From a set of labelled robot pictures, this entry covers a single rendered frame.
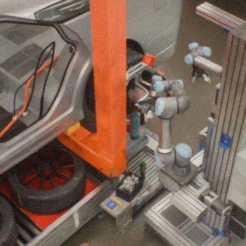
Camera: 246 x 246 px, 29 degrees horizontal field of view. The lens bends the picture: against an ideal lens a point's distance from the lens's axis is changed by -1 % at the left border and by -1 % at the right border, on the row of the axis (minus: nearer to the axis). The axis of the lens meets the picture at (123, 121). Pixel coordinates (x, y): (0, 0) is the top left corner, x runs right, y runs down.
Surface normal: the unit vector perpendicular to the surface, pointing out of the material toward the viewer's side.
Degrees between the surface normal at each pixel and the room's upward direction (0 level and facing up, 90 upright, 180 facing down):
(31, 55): 6
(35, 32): 2
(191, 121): 0
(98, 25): 90
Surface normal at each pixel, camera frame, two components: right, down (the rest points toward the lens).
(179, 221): 0.00, -0.73
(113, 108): 0.73, 0.47
